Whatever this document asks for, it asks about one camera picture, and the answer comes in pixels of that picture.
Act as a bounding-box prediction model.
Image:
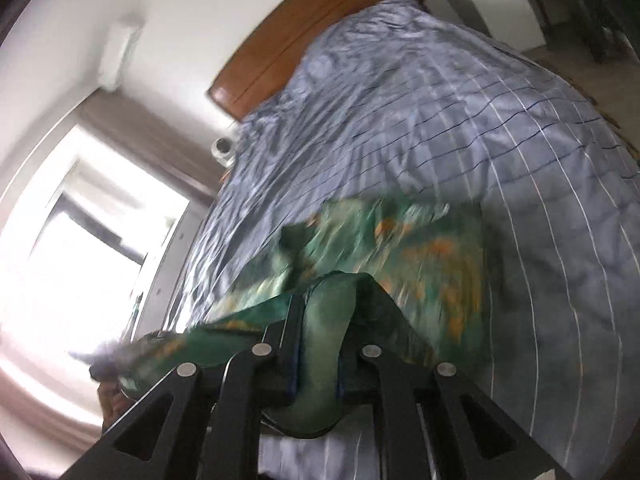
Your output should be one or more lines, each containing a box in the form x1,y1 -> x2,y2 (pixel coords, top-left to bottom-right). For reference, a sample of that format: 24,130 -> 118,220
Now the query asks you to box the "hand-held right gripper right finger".
337,274 -> 573,480

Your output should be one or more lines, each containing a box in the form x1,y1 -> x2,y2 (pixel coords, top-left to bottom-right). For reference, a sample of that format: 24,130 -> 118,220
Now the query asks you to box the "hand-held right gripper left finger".
60,292 -> 308,480

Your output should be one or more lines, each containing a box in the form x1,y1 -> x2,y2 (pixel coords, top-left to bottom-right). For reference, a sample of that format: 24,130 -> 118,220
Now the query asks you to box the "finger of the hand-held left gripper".
89,362 -> 126,386

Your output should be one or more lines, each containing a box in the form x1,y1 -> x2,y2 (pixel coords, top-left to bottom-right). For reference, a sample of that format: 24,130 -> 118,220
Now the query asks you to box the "green printed jacket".
70,195 -> 488,438

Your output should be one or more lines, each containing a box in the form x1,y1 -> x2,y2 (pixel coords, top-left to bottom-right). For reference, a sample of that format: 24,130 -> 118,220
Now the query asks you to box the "person's left hand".
97,382 -> 126,428

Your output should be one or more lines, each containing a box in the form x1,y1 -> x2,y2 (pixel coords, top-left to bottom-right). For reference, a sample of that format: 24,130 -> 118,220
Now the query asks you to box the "window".
0,125 -> 191,411

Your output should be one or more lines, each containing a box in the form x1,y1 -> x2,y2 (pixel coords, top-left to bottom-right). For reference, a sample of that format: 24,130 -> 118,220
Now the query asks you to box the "white low cabinet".
127,200 -> 211,341

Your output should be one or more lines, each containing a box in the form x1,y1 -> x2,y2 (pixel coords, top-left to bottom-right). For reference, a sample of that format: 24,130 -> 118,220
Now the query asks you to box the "bed with blue checked sheet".
170,0 -> 640,480

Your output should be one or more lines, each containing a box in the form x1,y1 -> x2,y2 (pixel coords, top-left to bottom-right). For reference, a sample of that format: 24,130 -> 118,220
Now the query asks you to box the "brown curtain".
75,95 -> 226,206

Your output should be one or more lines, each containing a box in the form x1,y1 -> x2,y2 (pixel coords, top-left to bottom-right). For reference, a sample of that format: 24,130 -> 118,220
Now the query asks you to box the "white desk fan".
210,136 -> 236,166

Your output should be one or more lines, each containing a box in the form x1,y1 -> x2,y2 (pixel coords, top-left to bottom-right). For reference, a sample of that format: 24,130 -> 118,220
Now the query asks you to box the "wooden headboard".
207,0 -> 426,123

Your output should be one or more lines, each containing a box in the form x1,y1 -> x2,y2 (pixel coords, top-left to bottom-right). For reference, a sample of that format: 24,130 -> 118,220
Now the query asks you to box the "white air conditioner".
97,22 -> 143,92

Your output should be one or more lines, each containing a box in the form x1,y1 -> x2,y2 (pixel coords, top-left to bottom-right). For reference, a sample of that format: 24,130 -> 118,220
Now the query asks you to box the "white desk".
420,0 -> 546,53

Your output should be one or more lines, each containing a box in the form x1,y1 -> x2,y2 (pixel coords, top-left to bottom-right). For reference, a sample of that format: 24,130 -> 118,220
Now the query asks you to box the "wooden chair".
530,0 -> 616,63

